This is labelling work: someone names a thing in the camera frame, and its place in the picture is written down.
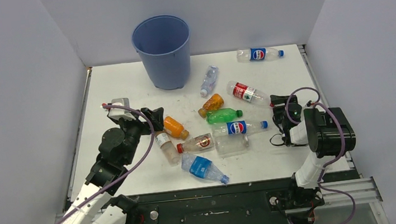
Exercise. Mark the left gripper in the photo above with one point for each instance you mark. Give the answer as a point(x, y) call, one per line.
point(144, 126)

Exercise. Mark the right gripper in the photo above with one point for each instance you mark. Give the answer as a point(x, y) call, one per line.
point(278, 100)

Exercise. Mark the red-label clear bottle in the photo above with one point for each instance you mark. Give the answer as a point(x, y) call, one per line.
point(249, 94)

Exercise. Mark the pepsi bottle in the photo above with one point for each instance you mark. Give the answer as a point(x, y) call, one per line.
point(259, 54)
point(240, 127)

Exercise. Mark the wide clear plastic jar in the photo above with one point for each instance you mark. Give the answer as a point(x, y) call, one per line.
point(231, 145)

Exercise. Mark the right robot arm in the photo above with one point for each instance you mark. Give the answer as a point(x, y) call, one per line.
point(326, 131)

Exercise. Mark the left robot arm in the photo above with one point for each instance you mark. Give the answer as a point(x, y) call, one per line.
point(96, 202)

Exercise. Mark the blue plastic bin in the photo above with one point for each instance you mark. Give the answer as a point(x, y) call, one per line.
point(163, 45)

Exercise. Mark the plain orange juice bottle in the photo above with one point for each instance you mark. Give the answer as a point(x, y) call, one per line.
point(175, 129)

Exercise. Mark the cloudy bottle green cap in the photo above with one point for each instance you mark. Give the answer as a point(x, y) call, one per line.
point(168, 148)

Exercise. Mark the clear bottle red round logo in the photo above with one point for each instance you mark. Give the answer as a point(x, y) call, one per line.
point(197, 144)

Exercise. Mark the green plastic bottle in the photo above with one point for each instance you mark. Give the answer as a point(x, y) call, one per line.
point(223, 115)

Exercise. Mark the orange pineapple-label juice bottle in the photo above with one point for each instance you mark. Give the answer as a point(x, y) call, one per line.
point(215, 102)

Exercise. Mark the small clear water bottle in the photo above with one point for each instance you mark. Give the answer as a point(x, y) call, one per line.
point(209, 82)

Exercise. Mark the crushed blue-label water bottle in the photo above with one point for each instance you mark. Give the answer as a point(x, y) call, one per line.
point(202, 168)

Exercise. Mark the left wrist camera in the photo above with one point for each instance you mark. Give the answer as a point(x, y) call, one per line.
point(116, 111)

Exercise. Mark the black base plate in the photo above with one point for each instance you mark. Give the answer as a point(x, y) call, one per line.
point(277, 201)

